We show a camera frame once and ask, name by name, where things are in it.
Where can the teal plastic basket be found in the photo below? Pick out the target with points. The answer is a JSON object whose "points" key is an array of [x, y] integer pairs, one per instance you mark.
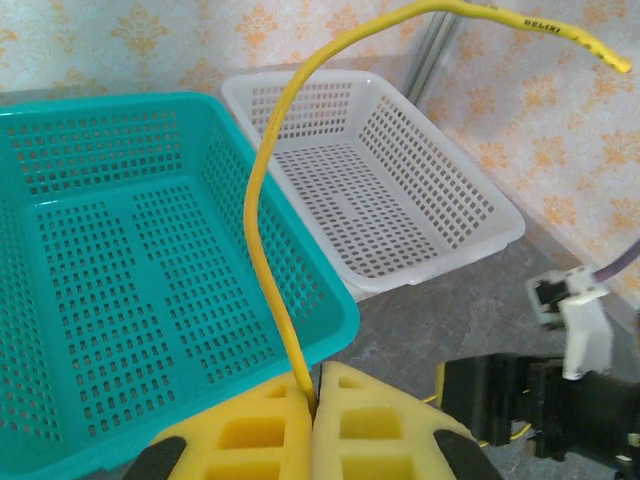
{"points": [[115, 192]]}

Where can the aluminium frame post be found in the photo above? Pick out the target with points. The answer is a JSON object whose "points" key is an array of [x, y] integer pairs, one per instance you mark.
{"points": [[430, 55]]}

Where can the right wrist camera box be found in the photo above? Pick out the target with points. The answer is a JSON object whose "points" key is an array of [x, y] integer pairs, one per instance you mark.
{"points": [[585, 330]]}

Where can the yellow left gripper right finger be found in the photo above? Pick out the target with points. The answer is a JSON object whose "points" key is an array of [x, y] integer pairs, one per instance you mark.
{"points": [[325, 450]]}

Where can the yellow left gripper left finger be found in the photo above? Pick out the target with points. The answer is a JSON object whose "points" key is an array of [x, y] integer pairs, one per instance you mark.
{"points": [[295, 450]]}

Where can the white plastic basket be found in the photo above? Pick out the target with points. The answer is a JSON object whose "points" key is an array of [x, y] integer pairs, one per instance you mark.
{"points": [[505, 220]]}

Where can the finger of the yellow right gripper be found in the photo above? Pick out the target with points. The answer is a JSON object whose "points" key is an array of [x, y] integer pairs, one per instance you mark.
{"points": [[480, 395]]}

